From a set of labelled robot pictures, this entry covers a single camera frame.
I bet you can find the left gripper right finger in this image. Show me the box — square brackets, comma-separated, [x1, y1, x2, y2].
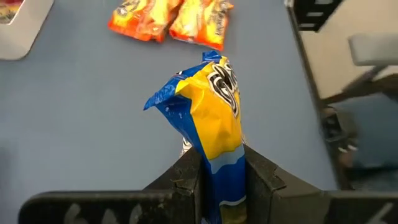
[244, 145, 398, 224]

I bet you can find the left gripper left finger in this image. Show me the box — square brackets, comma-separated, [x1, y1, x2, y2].
[17, 146, 205, 224]

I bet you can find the blue soy sauce ramen pack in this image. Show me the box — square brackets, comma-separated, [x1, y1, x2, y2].
[142, 50, 248, 224]

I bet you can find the orange chicken ramen pack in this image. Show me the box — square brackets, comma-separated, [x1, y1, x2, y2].
[169, 0, 234, 52]
[107, 0, 184, 44]

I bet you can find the grey-blue table mat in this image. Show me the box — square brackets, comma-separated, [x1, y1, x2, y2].
[0, 0, 340, 224]

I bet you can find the white plastic bin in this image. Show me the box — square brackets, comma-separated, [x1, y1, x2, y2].
[0, 0, 55, 62]

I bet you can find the red roast beef ramen pack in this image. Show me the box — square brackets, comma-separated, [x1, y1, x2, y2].
[0, 0, 25, 25]

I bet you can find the black aluminium table frame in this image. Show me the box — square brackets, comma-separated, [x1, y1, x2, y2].
[283, 0, 361, 191]

